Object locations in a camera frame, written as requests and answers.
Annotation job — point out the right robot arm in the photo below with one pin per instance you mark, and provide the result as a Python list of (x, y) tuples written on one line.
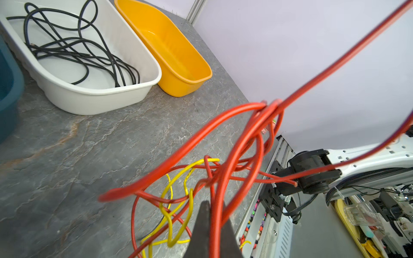
[(396, 158)]

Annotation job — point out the teal plastic bin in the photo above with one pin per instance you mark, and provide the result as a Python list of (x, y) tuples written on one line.
[(12, 87)]

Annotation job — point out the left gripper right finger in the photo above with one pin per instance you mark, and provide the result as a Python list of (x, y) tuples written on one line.
[(228, 244)]

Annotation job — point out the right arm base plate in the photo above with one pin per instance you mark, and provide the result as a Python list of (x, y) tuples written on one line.
[(270, 196)]

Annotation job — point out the white plastic bin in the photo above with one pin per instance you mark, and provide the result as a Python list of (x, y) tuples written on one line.
[(68, 85)]

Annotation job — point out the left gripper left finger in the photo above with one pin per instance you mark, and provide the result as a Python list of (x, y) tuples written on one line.
[(199, 243)]

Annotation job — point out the yellow plastic bin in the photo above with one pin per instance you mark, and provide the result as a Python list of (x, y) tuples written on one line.
[(183, 68)]

